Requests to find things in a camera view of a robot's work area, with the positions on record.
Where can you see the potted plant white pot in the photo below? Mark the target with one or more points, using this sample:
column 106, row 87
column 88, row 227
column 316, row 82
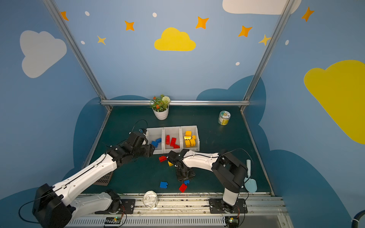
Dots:
column 160, row 106

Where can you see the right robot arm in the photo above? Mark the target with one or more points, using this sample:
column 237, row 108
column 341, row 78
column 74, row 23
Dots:
column 228, row 169

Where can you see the green yellow tin can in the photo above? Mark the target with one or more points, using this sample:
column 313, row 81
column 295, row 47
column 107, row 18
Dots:
column 224, row 118

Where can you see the light blue spatula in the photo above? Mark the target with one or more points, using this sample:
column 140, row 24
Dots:
column 249, row 183

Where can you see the blue lego brick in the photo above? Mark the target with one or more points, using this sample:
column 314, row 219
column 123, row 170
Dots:
column 155, row 144

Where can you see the brown litter scoop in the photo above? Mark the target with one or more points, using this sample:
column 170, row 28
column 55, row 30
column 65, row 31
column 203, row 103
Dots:
column 105, row 180

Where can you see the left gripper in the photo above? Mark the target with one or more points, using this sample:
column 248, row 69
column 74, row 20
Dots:
column 144, row 149

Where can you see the white left bin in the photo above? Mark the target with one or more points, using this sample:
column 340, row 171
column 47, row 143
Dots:
column 153, row 134

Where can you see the left circuit board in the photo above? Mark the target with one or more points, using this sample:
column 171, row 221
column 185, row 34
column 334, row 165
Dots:
column 112, row 222

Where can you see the red lego bottom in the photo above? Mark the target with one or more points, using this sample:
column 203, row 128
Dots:
column 183, row 188

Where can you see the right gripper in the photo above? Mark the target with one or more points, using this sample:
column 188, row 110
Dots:
column 184, row 171

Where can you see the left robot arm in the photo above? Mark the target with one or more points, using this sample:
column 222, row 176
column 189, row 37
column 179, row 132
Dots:
column 55, row 206

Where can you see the long red lego brick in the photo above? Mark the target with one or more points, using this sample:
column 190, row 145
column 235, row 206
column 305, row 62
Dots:
column 173, row 142

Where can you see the white right bin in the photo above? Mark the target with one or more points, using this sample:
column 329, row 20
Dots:
column 194, row 130

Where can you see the aluminium rail frame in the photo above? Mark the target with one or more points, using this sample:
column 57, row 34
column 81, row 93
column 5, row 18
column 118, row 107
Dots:
column 192, row 210

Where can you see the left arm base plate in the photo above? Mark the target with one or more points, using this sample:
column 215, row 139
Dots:
column 127, row 206

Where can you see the yellow lego brick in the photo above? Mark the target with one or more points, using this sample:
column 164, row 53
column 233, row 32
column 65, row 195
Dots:
column 187, row 143

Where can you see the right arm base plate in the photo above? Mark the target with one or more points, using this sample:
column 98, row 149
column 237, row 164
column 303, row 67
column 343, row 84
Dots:
column 218, row 206

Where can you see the right circuit board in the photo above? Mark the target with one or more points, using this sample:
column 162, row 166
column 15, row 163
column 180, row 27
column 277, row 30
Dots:
column 232, row 222

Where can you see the circuit board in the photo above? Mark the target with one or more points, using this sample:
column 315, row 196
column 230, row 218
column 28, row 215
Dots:
column 112, row 222
column 232, row 222

